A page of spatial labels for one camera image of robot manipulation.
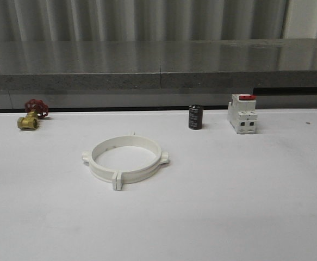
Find white half pipe clamp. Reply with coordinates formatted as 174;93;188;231
112;135;170;191
82;132;137;191

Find black cylindrical capacitor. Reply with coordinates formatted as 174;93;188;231
188;104;203;130

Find grey stone ledge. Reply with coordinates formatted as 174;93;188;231
0;39;317;94

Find brass valve red handwheel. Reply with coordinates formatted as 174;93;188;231
17;99;49;130

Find white circuit breaker red switch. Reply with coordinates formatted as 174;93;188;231
227;94;258;134

